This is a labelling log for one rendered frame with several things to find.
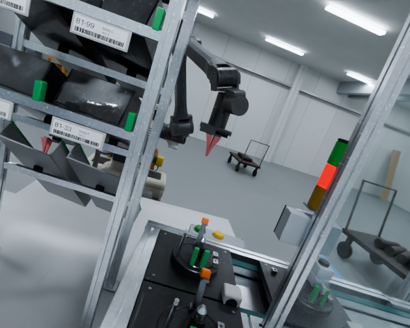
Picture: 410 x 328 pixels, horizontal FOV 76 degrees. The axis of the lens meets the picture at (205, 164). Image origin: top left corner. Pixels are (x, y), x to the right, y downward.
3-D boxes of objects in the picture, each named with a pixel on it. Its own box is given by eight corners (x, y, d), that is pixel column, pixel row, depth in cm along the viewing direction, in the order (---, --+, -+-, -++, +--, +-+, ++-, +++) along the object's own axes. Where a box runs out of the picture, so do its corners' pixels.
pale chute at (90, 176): (95, 206, 81) (103, 194, 83) (134, 222, 79) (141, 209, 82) (64, 157, 57) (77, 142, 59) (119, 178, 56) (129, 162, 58)
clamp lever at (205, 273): (191, 302, 55) (201, 267, 56) (199, 305, 55) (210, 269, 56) (192, 310, 52) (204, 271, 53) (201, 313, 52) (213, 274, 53)
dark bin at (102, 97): (109, 147, 74) (120, 124, 76) (151, 163, 73) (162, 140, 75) (52, 102, 47) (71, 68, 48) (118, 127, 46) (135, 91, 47)
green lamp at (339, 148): (322, 160, 57) (332, 138, 55) (343, 167, 57) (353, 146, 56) (333, 166, 52) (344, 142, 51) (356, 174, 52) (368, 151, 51)
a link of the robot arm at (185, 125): (183, 123, 137) (172, 125, 135) (187, 114, 128) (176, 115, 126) (187, 140, 134) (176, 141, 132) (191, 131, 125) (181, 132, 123)
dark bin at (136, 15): (123, 92, 71) (135, 69, 72) (168, 108, 70) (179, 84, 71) (71, 8, 43) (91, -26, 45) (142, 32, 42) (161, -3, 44)
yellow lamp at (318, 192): (303, 201, 59) (312, 181, 58) (323, 207, 59) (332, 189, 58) (312, 210, 54) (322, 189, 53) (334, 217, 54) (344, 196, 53)
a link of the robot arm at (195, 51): (194, 48, 111) (170, 48, 108) (196, 34, 108) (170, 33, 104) (242, 89, 81) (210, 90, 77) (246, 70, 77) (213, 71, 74)
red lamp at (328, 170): (312, 181, 58) (322, 161, 57) (333, 188, 58) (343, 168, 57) (322, 189, 53) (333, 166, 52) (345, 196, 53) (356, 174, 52)
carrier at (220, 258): (158, 233, 85) (170, 200, 82) (228, 255, 87) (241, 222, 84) (141, 286, 61) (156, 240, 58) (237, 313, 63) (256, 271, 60)
